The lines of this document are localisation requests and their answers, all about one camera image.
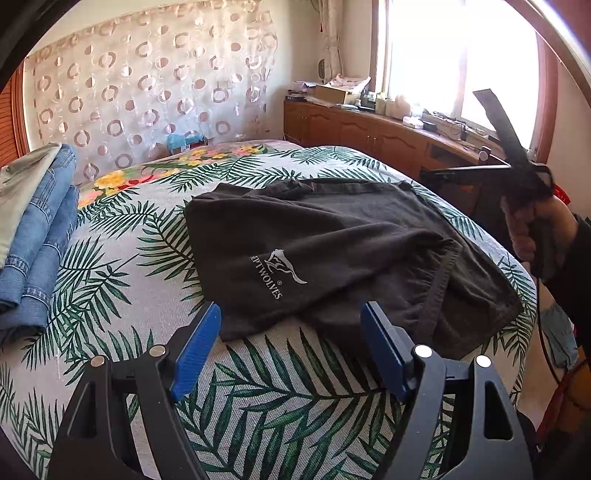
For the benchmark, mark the light blue cloth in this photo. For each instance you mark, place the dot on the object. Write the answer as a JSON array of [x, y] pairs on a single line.
[[561, 337]]

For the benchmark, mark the leaf print blanket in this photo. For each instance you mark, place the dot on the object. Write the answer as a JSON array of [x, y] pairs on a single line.
[[277, 397]]

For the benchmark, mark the brown wooden cabinet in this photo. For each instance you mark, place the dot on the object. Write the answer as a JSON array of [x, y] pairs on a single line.
[[351, 129]]

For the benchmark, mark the white jar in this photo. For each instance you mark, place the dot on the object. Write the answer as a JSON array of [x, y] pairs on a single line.
[[381, 104]]

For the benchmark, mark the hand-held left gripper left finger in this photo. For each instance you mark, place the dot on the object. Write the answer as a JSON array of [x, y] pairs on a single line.
[[196, 350]]

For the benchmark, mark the cardboard box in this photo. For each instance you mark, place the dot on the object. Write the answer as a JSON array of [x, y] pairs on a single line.
[[334, 93]]

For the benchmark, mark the orange object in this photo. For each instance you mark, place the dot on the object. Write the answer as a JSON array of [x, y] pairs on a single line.
[[572, 406]]

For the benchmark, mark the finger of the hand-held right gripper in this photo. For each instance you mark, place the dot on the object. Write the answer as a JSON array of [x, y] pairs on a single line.
[[466, 171], [505, 129]]

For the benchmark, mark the folded blue jeans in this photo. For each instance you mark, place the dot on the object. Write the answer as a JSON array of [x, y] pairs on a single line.
[[39, 258]]

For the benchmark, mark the brown slatted wooden panel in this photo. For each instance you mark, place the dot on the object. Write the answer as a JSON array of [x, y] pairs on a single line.
[[16, 129]]

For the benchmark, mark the black pants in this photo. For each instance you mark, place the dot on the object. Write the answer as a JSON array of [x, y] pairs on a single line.
[[323, 240]]

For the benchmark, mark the beige floral curtain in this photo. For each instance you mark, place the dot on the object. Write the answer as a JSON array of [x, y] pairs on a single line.
[[339, 37]]

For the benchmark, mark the blue plastic bag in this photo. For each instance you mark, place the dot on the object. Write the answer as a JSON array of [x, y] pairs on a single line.
[[182, 142]]

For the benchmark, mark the floral bedsheet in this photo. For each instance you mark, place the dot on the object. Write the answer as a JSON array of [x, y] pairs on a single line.
[[194, 161]]

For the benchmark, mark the newspaper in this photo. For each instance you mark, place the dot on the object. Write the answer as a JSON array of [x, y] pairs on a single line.
[[351, 81]]

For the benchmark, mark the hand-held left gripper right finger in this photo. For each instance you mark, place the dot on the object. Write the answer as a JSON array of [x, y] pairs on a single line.
[[385, 350]]

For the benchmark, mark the person's right hand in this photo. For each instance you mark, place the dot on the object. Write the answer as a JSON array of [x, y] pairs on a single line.
[[556, 230]]

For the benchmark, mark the window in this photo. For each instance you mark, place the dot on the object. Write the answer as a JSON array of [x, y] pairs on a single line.
[[443, 55]]

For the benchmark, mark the folded olive green garment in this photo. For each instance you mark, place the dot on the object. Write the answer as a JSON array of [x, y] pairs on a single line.
[[18, 194]]

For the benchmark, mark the person's right forearm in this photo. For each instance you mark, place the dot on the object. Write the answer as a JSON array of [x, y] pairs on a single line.
[[577, 290]]

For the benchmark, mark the sheer circle pattern curtain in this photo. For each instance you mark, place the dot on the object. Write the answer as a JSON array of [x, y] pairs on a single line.
[[138, 83]]

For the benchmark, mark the pale pink figurine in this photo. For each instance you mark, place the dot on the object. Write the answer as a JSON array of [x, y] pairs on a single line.
[[400, 105]]

